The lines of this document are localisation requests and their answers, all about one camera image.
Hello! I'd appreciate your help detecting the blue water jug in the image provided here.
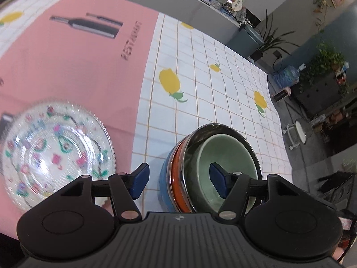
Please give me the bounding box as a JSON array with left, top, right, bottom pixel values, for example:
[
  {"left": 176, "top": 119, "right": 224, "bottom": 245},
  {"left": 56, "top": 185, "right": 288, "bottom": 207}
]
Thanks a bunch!
[{"left": 273, "top": 64, "right": 306, "bottom": 90}]

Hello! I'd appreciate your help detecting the long-leaf potted plant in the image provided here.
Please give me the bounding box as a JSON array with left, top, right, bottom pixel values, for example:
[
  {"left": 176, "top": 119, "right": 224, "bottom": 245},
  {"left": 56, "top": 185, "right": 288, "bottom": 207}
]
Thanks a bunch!
[{"left": 249, "top": 10, "right": 299, "bottom": 62}]

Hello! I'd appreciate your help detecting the teal bin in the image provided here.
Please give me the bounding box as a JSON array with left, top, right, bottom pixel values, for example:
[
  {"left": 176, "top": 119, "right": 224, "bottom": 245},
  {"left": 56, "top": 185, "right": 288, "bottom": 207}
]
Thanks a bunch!
[{"left": 226, "top": 24, "right": 264, "bottom": 60}]

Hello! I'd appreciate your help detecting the white lemon-print checked tablecloth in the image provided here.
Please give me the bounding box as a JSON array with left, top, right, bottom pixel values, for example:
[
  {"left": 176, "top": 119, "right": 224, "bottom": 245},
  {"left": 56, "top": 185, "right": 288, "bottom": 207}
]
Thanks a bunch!
[{"left": 0, "top": 0, "right": 292, "bottom": 231}]

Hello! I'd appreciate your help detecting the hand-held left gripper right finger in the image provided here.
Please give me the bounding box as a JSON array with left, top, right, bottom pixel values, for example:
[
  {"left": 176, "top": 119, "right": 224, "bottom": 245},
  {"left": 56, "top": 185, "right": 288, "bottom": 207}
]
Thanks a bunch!
[{"left": 209, "top": 162, "right": 304, "bottom": 220}]

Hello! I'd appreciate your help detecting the bushy green potted plant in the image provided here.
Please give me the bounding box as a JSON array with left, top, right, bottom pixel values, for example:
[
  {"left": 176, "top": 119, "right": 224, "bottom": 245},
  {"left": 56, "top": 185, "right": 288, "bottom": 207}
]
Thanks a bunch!
[{"left": 300, "top": 41, "right": 350, "bottom": 93}]

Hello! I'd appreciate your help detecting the orange steel-lined bowl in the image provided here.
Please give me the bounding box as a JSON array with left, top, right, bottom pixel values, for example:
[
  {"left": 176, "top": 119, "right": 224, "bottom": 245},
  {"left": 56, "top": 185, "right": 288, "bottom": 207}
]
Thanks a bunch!
[{"left": 170, "top": 123, "right": 263, "bottom": 213}]

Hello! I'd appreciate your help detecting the white round stool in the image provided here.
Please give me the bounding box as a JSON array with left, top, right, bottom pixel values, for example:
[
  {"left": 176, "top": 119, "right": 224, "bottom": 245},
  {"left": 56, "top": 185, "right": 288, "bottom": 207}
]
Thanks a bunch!
[{"left": 282, "top": 119, "right": 308, "bottom": 152}]

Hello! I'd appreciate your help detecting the clear glass flower-print plate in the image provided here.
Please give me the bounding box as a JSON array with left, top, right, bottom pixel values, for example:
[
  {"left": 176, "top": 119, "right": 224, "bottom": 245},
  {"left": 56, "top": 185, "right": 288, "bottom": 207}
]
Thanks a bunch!
[{"left": 0, "top": 98, "right": 117, "bottom": 213}]

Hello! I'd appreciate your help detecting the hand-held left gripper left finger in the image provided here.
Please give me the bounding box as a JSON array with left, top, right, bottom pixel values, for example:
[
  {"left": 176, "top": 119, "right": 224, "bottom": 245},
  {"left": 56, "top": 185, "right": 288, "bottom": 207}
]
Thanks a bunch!
[{"left": 59, "top": 163, "right": 151, "bottom": 220}]

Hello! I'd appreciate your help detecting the pale green ceramic bowl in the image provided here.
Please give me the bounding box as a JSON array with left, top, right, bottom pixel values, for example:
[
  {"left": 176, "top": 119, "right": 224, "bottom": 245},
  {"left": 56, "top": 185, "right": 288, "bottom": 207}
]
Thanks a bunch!
[{"left": 199, "top": 134, "right": 258, "bottom": 213}]

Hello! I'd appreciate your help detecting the white fruit-print plate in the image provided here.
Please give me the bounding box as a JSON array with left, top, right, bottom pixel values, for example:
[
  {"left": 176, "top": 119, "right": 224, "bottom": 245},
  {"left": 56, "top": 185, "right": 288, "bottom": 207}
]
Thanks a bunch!
[{"left": 4, "top": 107, "right": 113, "bottom": 210}]

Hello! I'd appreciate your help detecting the blue steel-lined bowl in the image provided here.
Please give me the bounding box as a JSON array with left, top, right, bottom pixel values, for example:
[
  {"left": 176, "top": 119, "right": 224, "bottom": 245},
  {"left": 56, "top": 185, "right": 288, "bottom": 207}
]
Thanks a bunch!
[{"left": 160, "top": 142, "right": 185, "bottom": 213}]

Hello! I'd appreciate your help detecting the small pink appliance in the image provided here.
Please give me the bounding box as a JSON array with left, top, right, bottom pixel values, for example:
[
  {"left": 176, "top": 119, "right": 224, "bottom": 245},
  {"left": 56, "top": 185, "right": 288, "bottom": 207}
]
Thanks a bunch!
[{"left": 272, "top": 86, "right": 292, "bottom": 104}]

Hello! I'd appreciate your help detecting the pink printed placemat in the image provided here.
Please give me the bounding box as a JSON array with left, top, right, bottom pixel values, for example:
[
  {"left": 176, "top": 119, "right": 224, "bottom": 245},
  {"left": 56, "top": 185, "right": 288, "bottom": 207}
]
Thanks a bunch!
[{"left": 0, "top": 0, "right": 160, "bottom": 231}]

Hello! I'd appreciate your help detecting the hanging vine plant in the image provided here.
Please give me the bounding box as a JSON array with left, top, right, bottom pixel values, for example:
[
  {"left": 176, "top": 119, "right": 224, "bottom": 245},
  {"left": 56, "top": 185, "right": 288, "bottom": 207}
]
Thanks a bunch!
[{"left": 310, "top": 0, "right": 330, "bottom": 32}]

